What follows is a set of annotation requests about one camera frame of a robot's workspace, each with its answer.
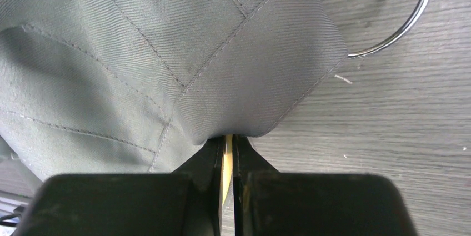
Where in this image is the grey garment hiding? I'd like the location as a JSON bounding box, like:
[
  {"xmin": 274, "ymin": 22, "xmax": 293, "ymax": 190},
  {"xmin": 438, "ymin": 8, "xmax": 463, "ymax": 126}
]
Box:
[{"xmin": 1, "ymin": 0, "xmax": 347, "ymax": 180}]

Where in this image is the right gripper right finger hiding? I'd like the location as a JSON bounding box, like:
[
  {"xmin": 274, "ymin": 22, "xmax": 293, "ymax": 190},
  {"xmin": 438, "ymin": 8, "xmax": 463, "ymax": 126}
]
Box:
[{"xmin": 232, "ymin": 135, "xmax": 418, "ymax": 235}]

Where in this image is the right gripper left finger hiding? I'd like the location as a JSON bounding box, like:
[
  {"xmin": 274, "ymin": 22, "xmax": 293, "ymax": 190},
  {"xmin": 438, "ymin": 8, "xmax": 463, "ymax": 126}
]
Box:
[{"xmin": 15, "ymin": 137, "xmax": 225, "ymax": 235}]

